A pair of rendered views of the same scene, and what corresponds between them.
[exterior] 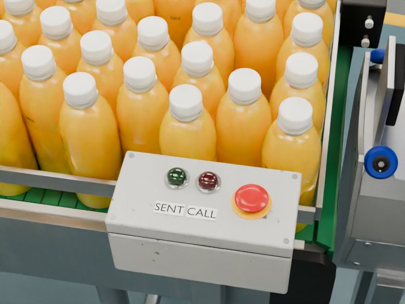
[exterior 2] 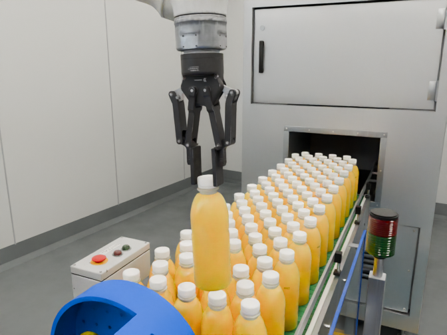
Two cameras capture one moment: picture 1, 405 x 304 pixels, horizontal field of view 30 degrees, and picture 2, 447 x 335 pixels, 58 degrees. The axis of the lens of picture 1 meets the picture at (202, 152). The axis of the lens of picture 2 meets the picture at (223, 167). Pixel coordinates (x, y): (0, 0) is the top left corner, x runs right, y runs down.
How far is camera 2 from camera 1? 1.35 m
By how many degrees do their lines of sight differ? 87
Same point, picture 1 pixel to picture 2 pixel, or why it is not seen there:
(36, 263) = not seen: hidden behind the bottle
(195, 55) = (184, 254)
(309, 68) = (152, 280)
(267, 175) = (107, 266)
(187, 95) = (161, 250)
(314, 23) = (183, 288)
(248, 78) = (159, 264)
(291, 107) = (132, 271)
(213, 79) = (179, 270)
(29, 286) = not seen: outside the picture
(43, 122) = not seen: hidden behind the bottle
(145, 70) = (183, 243)
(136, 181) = (132, 242)
